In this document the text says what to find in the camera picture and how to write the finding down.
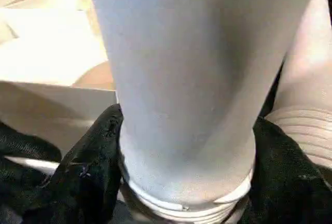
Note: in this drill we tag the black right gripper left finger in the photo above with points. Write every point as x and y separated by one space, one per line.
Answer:
85 177

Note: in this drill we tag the white plastic table leg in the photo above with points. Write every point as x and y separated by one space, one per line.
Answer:
181 78

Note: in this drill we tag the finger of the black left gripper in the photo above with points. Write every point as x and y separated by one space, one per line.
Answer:
20 185
31 143

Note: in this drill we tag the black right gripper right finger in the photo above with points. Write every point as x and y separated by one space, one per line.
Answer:
285 187

